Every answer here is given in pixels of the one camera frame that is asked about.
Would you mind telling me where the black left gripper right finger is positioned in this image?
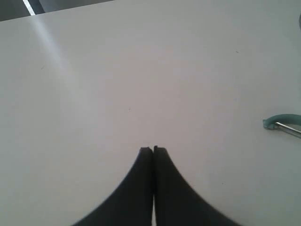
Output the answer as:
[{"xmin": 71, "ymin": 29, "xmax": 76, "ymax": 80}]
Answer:
[{"xmin": 153, "ymin": 146, "xmax": 237, "ymax": 226}]

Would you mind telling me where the teal handled vegetable peeler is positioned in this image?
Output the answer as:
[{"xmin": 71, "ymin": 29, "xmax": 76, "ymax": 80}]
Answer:
[{"xmin": 262, "ymin": 114, "xmax": 301, "ymax": 138}]

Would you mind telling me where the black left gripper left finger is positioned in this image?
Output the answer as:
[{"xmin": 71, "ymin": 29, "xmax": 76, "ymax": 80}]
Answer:
[{"xmin": 75, "ymin": 147, "xmax": 154, "ymax": 226}]

